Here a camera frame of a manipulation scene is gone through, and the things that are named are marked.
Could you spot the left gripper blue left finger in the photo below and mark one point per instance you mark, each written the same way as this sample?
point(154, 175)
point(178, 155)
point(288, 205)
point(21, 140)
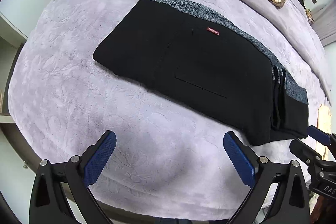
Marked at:
point(96, 156)

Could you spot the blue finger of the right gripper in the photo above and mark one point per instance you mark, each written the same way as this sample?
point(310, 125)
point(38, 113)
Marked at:
point(318, 135)

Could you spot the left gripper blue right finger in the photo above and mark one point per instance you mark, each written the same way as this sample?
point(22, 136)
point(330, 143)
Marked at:
point(242, 157)

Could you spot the black pants with patterned waistband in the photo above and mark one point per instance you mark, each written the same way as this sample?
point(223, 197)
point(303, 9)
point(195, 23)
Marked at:
point(194, 55)

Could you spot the right hand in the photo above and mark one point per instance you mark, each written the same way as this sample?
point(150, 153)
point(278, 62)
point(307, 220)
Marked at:
point(324, 211)

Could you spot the lavender plush bed blanket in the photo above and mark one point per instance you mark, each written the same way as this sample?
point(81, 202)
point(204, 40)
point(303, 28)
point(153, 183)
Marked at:
point(169, 160)

